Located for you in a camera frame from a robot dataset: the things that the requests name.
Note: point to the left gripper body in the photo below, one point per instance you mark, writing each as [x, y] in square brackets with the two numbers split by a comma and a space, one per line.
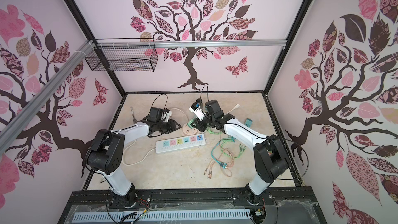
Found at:
[166, 127]

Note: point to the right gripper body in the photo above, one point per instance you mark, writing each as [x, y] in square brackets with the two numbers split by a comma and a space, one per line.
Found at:
[208, 122]

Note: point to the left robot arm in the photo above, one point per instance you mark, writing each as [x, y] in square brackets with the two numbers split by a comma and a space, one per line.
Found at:
[106, 152]

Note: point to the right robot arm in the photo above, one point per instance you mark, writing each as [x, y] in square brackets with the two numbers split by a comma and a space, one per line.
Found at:
[270, 156]

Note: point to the white spoon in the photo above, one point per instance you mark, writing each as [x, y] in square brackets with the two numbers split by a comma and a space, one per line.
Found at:
[234, 108]

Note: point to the white multicolour power strip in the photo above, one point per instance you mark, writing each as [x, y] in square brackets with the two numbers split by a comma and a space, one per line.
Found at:
[181, 143]

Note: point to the round pink power socket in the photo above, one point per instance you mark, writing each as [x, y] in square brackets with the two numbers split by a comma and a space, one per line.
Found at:
[189, 131]

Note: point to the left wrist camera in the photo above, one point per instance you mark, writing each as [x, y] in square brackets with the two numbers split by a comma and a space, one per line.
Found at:
[166, 115]

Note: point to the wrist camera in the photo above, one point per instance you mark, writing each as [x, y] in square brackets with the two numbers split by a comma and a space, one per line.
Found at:
[166, 115]
[196, 108]

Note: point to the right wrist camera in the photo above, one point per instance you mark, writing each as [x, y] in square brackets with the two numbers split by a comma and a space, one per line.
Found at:
[196, 108]

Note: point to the black wire basket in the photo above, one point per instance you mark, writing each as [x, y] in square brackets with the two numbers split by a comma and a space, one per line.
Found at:
[123, 54]

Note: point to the white cable duct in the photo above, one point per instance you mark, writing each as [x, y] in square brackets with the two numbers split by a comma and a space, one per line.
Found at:
[160, 216]

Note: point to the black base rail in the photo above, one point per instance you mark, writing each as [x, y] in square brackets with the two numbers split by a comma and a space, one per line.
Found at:
[280, 205]

